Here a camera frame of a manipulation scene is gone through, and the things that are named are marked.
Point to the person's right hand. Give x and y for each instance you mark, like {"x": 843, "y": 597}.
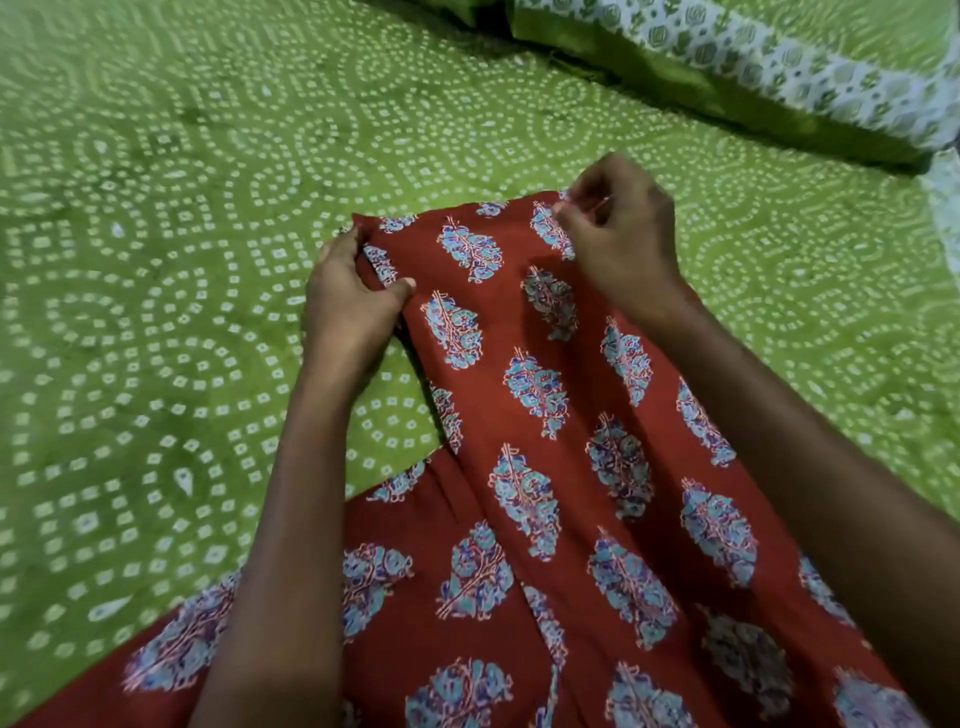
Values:
{"x": 626, "y": 247}

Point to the person's left hand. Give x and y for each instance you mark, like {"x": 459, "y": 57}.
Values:
{"x": 345, "y": 315}

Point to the person's right thumb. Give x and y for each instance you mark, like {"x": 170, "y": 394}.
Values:
{"x": 571, "y": 229}

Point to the person's left thumb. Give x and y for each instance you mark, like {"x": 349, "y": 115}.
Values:
{"x": 390, "y": 296}

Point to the red floral printed garment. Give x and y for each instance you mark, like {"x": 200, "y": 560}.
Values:
{"x": 540, "y": 480}

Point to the person's right forearm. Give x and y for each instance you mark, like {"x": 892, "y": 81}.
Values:
{"x": 817, "y": 480}

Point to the person's left forearm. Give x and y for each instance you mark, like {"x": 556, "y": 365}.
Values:
{"x": 289, "y": 540}

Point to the green dotted bedsheet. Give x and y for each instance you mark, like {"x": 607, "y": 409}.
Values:
{"x": 180, "y": 300}

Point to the green white patterned pillow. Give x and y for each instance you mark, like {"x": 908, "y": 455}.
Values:
{"x": 757, "y": 67}

